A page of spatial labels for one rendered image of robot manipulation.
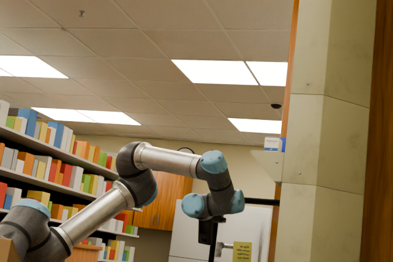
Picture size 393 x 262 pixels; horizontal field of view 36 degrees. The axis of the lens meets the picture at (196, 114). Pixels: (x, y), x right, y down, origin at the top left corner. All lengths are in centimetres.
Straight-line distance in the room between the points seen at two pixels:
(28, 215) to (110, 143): 659
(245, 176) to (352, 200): 577
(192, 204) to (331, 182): 45
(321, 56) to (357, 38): 17
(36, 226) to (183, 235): 531
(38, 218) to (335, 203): 94
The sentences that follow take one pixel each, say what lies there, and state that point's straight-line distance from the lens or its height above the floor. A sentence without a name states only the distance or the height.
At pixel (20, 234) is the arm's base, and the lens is 192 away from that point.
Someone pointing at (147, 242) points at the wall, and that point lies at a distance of 809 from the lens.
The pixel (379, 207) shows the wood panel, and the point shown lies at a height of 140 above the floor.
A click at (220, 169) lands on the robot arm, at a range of 186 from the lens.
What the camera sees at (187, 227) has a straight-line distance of 721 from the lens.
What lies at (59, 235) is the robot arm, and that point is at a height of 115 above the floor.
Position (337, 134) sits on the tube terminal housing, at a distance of 206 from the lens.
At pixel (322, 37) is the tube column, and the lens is 212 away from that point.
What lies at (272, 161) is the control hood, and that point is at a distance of 202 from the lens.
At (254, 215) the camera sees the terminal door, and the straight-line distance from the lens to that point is 235.
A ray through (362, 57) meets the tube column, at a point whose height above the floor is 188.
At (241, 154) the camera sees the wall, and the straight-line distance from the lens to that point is 787.
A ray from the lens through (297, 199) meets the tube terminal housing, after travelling 199.
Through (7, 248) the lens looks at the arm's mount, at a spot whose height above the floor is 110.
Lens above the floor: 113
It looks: 13 degrees up
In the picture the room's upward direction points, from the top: 8 degrees clockwise
